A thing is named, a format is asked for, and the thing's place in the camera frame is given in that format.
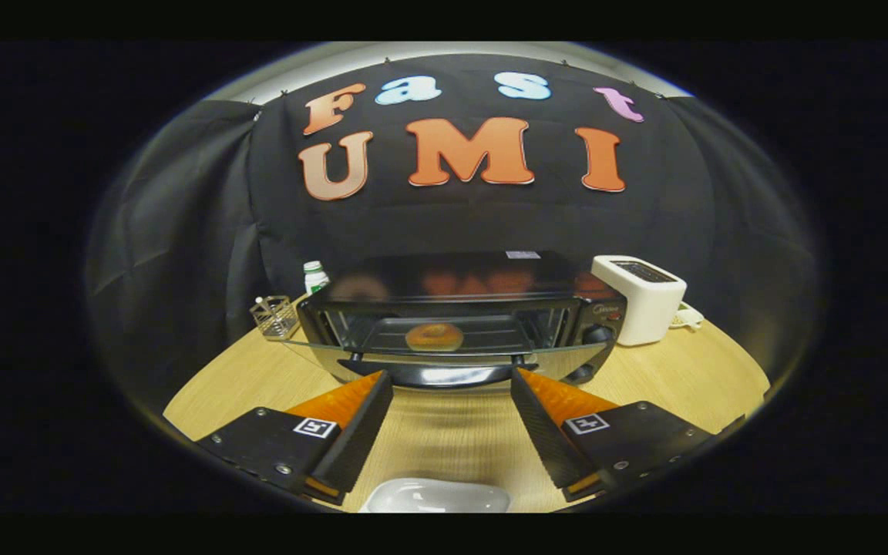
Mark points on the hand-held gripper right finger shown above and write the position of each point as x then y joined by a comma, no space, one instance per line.
544,432

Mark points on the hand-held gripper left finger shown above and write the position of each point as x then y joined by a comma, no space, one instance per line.
359,439

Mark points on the golden bread roll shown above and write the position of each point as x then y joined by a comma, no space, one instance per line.
434,337

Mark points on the black toaster oven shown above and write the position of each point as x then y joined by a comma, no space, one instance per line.
452,270

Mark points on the white pop-up toaster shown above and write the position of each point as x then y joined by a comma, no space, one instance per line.
644,308

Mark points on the white square plate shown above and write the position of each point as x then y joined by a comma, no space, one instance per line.
436,497

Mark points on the white green small bottle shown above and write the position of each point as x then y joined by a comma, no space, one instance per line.
315,279

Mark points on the black backdrop cloth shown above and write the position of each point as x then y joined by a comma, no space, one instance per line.
452,223

